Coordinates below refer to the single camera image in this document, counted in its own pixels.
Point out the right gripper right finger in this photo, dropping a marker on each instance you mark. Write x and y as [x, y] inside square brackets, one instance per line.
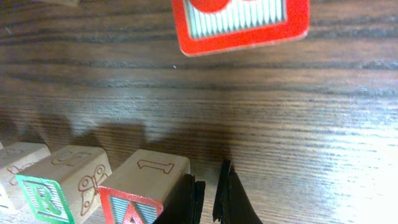
[232, 205]

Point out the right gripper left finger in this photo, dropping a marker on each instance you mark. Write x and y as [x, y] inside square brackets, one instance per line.
[186, 203]

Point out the red A block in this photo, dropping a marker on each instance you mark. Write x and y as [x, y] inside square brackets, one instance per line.
[139, 189]

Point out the green R block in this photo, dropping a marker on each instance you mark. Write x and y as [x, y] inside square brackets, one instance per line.
[63, 187]

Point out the yellow C block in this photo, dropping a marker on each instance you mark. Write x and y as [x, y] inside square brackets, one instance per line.
[14, 159]

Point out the red 3 block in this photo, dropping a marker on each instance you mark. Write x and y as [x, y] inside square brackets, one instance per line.
[213, 26]

